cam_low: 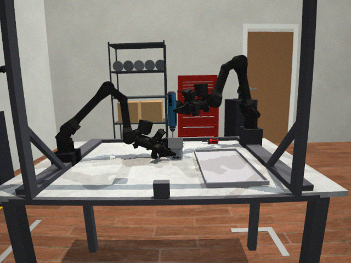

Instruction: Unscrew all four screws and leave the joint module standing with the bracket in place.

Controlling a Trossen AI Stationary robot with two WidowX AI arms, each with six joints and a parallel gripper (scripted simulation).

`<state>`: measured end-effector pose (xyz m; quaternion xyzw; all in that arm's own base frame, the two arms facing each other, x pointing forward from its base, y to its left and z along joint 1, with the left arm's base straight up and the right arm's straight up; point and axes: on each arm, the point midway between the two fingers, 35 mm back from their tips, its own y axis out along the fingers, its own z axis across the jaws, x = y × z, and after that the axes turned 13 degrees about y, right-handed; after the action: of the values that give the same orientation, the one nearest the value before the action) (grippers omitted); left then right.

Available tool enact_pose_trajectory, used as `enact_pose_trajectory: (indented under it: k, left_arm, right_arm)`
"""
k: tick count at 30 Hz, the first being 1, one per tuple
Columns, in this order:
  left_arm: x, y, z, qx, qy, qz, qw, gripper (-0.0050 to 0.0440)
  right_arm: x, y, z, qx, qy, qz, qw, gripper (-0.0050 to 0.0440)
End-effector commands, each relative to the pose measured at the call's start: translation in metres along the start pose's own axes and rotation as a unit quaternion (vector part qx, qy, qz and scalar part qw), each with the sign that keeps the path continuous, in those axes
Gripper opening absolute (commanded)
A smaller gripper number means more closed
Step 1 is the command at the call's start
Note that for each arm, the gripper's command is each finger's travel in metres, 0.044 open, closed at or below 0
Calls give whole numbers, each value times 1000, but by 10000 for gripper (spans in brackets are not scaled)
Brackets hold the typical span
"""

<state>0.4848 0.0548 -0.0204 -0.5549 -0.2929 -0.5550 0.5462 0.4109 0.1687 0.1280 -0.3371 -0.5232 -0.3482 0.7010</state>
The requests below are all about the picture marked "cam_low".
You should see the red screwdriver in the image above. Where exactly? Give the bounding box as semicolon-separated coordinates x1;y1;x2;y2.
203;139;218;144

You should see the blue electric screwdriver barrel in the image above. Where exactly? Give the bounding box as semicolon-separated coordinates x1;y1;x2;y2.
167;92;177;137

